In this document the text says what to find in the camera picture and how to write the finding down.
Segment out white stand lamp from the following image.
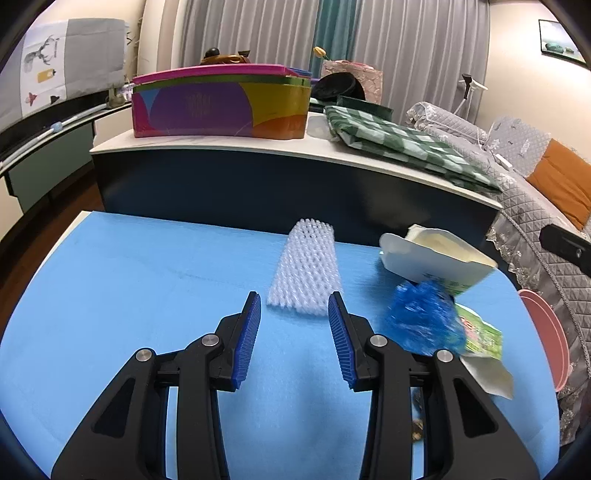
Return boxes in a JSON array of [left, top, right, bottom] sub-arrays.
[[455, 74, 489, 117]]

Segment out grey and teal curtains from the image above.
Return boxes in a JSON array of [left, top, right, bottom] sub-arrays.
[[178, 0, 491, 126]]

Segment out green checkered cloth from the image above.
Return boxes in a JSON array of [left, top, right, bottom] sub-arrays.
[[323, 105, 502, 195]]

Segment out framed wall picture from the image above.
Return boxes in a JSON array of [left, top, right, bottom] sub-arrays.
[[538, 19, 591, 71]]

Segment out white paper food box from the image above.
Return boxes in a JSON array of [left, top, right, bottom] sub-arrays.
[[379, 224, 499, 298]]

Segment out blue plastic bag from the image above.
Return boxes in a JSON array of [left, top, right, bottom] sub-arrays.
[[385, 280, 468, 357]]

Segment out pink patterned bag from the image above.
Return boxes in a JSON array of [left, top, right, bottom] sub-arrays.
[[321, 59, 385, 106]]

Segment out white charger cable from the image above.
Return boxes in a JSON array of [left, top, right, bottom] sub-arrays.
[[475, 128, 514, 171]]

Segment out blue foam mat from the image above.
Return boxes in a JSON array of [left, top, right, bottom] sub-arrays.
[[0, 210, 563, 480]]

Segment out orange cushion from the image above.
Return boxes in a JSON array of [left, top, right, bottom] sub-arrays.
[[525, 138, 591, 230]]

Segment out sofa with grey quilted cover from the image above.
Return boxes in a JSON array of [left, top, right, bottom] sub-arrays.
[[405, 100, 591, 446]]

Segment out colourful storage box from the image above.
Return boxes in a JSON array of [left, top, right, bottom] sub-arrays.
[[131, 64, 313, 140]]

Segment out white foam net sleeve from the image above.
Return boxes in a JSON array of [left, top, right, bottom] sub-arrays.
[[267, 218, 343, 317]]

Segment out green snack packet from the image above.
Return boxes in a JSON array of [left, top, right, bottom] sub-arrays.
[[454, 302, 504, 359]]

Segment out pink plastic basin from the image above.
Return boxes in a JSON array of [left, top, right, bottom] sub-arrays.
[[517, 289, 572, 394]]

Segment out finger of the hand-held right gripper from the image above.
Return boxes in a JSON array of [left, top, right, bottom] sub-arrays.
[[539, 223, 591, 278]]

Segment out brown toy figure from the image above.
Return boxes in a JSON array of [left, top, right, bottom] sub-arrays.
[[199, 47, 251, 66]]

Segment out dark green box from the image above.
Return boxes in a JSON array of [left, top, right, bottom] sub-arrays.
[[336, 95, 394, 117]]

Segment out dark media console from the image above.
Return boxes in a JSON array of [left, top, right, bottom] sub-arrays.
[[0, 99, 134, 220]]

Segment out dark cabinet with white top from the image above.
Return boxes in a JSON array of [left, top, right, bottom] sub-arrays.
[[89, 111, 504, 251]]

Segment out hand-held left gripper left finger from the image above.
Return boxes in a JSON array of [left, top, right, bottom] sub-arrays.
[[51, 291, 262, 480]]

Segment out grey printed dust cover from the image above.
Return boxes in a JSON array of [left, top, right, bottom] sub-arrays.
[[0, 18, 129, 136]]

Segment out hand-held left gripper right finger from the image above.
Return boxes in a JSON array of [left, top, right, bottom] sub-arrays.
[[327, 292, 541, 480]]

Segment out black hat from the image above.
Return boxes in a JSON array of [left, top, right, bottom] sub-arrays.
[[311, 72, 366, 103]]

